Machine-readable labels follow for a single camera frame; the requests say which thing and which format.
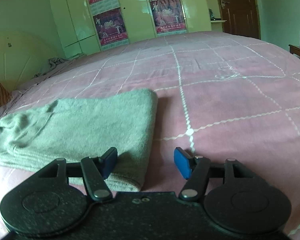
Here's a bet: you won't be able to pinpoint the yellow-green wardrobe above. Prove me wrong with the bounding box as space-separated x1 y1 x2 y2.
50 0 211 57

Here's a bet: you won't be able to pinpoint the crumpled grey cloth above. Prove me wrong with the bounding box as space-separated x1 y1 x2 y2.
33 53 86 77

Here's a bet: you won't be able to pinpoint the lower right pink poster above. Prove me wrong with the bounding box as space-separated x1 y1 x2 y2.
149 0 187 36

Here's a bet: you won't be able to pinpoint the grey-green knit pants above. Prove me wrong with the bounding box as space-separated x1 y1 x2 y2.
0 89 158 192

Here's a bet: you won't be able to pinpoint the corner wall shelves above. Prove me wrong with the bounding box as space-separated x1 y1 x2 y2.
206 0 226 32

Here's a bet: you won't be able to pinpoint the dark brown wooden door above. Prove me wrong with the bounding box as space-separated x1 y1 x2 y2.
220 0 261 39

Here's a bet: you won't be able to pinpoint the pink checked bedspread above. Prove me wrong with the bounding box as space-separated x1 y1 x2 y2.
0 31 300 239

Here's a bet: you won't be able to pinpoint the cream bed headboard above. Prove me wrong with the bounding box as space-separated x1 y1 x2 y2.
0 30 64 91

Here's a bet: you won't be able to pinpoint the lower left pink poster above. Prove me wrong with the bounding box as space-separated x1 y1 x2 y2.
94 8 128 47

